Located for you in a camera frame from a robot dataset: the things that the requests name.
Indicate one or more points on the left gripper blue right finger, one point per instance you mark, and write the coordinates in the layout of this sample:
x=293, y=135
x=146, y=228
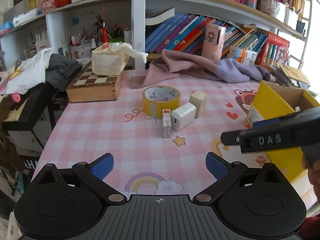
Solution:
x=220, y=168

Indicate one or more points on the pink purple cloth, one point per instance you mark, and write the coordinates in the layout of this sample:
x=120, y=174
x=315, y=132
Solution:
x=172, y=64

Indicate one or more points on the stack of books and papers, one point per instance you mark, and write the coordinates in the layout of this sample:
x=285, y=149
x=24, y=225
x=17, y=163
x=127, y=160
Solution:
x=289, y=77

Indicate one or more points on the yellow cardboard box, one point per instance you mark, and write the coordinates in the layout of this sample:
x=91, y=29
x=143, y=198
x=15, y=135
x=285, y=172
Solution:
x=272, y=103

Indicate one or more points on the beige tissue pack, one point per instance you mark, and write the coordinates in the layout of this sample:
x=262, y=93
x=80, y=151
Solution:
x=111, y=58

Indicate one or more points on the pink cylindrical dispenser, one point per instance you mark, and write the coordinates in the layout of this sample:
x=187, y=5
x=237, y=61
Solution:
x=213, y=42

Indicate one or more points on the cream square bottle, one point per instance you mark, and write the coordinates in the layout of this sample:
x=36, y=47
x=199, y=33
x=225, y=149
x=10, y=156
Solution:
x=199, y=100

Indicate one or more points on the wooden chess board box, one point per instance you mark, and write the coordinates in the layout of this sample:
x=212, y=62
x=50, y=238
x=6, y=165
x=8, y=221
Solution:
x=88, y=87

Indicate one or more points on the red dictionary books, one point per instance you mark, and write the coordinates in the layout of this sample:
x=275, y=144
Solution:
x=274, y=50

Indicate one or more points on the small white red box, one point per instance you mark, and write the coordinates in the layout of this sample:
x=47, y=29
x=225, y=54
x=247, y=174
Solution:
x=166, y=123

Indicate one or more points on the white bookshelf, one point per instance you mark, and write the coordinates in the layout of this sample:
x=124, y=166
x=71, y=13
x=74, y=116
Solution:
x=59, y=20

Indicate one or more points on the orange white medicine box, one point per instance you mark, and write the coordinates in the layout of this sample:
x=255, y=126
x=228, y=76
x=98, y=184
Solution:
x=243, y=56

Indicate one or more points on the dark grey garment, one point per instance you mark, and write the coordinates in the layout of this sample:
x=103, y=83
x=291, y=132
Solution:
x=61, y=71

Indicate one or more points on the yellow tape roll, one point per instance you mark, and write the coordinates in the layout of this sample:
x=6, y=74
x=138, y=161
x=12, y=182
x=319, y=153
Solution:
x=157, y=98

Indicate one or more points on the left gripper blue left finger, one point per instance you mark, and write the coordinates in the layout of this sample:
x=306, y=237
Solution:
x=100, y=167

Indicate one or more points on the white charger block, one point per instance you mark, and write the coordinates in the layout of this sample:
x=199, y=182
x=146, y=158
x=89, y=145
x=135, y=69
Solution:
x=183, y=116

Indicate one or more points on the row of leaning books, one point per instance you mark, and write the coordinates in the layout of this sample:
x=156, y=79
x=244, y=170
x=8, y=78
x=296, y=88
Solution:
x=186, y=33

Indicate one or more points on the white t-shirt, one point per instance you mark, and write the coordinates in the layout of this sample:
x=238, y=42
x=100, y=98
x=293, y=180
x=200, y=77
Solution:
x=29, y=74

